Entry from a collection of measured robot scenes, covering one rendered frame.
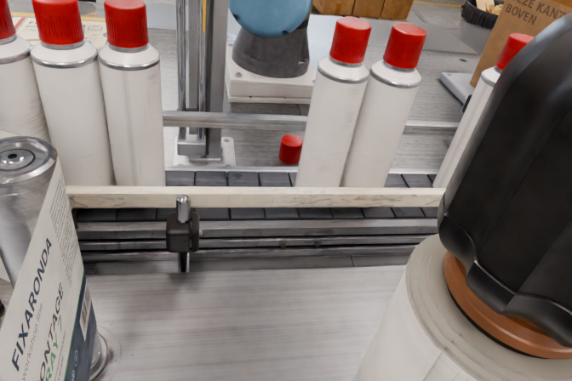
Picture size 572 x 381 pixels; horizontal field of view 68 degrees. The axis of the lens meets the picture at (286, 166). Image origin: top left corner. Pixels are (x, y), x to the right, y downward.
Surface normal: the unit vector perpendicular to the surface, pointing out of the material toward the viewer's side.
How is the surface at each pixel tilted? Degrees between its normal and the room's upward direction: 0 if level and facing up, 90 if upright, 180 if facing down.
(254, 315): 0
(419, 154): 0
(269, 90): 90
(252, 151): 0
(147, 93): 90
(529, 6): 90
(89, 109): 90
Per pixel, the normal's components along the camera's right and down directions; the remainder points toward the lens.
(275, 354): 0.14, -0.79
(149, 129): 0.67, 0.51
